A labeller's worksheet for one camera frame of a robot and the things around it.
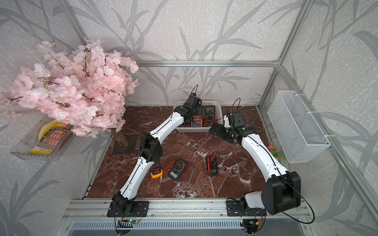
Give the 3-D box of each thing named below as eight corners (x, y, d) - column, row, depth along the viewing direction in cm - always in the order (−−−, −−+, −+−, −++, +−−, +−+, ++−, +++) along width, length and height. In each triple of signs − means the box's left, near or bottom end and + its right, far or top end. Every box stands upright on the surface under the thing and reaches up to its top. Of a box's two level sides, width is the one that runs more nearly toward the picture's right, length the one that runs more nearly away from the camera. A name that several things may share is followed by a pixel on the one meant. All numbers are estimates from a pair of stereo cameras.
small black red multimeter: (206, 176, 87) (206, 173, 83) (206, 157, 94) (206, 154, 91) (217, 176, 87) (218, 173, 83) (216, 157, 94) (216, 154, 91)
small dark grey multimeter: (168, 176, 86) (167, 173, 82) (178, 162, 92) (178, 158, 88) (179, 183, 83) (179, 181, 80) (189, 168, 89) (189, 165, 85)
